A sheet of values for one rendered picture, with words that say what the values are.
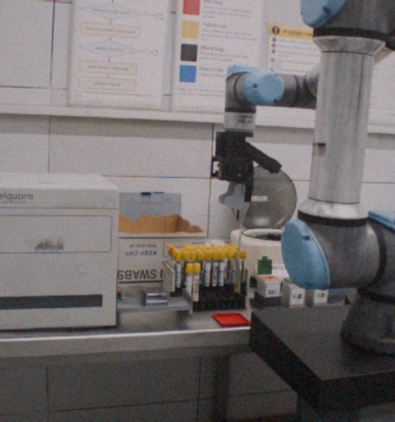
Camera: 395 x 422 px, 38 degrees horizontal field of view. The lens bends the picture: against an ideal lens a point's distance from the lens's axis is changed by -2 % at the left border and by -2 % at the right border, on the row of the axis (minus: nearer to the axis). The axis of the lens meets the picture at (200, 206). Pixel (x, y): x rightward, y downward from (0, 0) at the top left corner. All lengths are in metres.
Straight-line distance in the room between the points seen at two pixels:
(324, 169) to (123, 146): 1.00
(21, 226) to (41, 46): 0.77
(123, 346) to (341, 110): 0.65
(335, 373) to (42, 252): 0.61
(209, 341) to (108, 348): 0.22
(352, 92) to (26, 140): 1.12
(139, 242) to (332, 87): 0.77
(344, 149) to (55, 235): 0.59
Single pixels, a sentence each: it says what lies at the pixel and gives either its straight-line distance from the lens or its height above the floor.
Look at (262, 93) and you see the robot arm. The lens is 1.23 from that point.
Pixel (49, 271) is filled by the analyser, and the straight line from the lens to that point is 1.20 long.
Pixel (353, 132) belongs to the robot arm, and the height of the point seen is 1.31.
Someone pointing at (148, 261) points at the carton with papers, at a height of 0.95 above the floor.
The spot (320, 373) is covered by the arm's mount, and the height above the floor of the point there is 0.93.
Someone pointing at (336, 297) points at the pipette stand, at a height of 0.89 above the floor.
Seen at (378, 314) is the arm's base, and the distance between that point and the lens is 1.04.
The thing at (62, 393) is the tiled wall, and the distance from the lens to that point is 2.01.
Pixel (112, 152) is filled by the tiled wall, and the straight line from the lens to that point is 1.82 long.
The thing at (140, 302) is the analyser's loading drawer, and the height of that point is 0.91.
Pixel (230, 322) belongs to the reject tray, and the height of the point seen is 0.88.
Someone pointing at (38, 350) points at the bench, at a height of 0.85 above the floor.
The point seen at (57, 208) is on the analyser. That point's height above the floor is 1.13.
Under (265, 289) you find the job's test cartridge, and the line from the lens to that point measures 1.40.
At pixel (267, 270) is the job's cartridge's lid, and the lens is 1.44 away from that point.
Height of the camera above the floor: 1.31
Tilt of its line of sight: 8 degrees down
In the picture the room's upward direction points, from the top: 3 degrees clockwise
